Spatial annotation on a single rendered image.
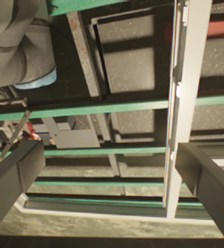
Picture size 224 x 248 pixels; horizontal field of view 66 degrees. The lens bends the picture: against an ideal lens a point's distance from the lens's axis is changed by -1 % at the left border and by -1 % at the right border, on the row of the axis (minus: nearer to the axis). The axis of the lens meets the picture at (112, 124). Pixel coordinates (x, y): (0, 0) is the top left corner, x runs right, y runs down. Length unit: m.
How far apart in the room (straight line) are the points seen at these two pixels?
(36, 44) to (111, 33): 0.49
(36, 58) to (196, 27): 0.35
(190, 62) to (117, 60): 0.43
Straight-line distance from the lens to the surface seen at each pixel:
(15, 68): 0.34
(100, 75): 0.93
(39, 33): 0.39
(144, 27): 0.82
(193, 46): 0.49
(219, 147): 0.82
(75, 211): 1.32
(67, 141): 0.84
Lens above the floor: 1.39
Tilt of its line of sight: 49 degrees down
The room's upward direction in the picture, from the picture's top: 169 degrees counter-clockwise
